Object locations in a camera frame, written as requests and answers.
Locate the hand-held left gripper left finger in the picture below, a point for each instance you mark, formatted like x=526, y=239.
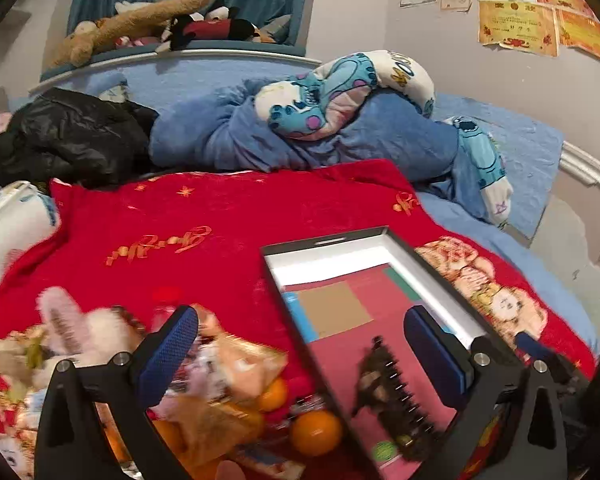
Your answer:
x=172, y=340

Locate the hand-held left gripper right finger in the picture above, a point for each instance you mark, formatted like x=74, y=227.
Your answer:
x=432, y=355

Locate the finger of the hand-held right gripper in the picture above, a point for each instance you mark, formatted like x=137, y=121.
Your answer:
x=530, y=346

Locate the brown paper snack packet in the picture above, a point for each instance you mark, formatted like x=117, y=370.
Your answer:
x=235, y=365
x=220, y=425

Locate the black shallow box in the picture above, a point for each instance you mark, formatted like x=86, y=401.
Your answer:
x=330, y=355

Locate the pale blue bed sheet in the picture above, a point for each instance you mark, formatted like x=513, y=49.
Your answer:
x=530, y=270

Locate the red printed blanket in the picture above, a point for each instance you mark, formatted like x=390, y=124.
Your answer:
x=205, y=200

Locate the blue textured bed mat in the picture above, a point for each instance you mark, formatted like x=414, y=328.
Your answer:
x=520, y=160

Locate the white printed pillow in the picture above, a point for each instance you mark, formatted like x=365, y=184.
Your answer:
x=15, y=230

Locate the blue duvet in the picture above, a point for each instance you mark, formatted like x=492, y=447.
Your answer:
x=390, y=135

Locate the black puffer jacket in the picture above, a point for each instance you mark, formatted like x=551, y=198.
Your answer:
x=70, y=135

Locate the blue cartoon plush pillow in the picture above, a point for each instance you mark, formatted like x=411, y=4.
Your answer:
x=330, y=85

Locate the blue window ledge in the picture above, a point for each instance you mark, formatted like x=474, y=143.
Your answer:
x=230, y=50

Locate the black red mouse plush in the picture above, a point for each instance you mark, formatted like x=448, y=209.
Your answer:
x=205, y=27

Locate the brown long plush toy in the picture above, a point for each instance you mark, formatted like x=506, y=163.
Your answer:
x=145, y=17

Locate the grey orange plush toy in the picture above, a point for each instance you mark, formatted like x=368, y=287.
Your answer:
x=272, y=30

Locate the white bed frame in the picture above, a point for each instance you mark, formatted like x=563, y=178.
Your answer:
x=587, y=165

